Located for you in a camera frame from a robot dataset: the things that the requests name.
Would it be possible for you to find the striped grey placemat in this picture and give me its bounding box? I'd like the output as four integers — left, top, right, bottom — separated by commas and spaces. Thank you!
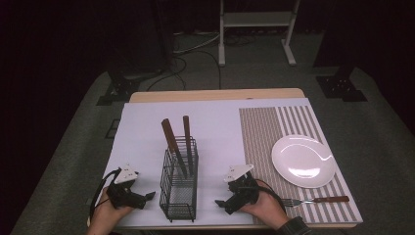
238, 105, 364, 225

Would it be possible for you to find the wide wooden-handled knife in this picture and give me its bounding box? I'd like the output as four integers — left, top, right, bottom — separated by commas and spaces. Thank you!
161, 117, 189, 180

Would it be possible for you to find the white floor cable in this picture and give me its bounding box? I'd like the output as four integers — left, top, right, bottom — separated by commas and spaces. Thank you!
171, 29, 223, 55

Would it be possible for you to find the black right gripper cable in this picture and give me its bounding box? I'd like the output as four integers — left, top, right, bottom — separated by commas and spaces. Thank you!
254, 178, 288, 213

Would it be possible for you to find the wooden-handled fork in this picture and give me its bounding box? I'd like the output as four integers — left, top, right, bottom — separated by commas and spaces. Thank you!
280, 195, 350, 209

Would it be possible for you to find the black wire cutlery basket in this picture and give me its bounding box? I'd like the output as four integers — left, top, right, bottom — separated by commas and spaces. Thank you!
159, 135, 200, 224

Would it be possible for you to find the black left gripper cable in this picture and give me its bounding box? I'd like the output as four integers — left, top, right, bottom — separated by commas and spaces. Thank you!
88, 168, 122, 223

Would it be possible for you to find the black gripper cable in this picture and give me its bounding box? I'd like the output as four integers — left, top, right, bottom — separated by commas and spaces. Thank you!
254, 178, 288, 213
88, 168, 122, 223

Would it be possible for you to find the wooden table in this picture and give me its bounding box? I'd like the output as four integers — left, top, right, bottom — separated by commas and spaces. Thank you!
87, 87, 359, 230

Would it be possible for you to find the person's left hand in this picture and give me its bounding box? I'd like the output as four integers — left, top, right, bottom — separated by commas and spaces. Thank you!
92, 187, 135, 227

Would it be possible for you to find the dark floor socket plate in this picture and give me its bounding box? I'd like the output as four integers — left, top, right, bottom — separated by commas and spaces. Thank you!
104, 118, 121, 140

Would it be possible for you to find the person's right hand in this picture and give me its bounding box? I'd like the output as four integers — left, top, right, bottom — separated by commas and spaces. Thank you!
239, 181, 289, 230

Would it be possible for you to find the slim wooden-handled utensil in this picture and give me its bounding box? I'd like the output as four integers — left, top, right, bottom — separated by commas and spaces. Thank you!
182, 115, 195, 178

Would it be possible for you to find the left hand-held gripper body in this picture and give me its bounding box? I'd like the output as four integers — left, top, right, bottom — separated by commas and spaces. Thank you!
106, 164, 147, 211

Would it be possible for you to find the black floor cable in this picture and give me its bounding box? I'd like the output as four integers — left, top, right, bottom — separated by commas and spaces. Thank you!
146, 48, 223, 92

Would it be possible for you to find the white metal stand frame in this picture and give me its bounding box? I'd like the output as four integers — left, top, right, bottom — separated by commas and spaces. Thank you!
217, 0, 301, 68

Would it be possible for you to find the white table sheet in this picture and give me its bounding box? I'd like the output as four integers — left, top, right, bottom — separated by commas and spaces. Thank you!
103, 97, 311, 228

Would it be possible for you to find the black stand base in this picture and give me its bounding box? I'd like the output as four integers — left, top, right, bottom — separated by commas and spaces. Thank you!
95, 58, 165, 107
315, 65, 369, 103

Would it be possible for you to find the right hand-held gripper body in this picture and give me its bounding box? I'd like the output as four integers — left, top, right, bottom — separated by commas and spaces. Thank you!
223, 164, 261, 215

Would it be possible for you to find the white round plate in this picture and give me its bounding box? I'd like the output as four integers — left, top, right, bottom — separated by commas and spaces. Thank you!
270, 134, 338, 190

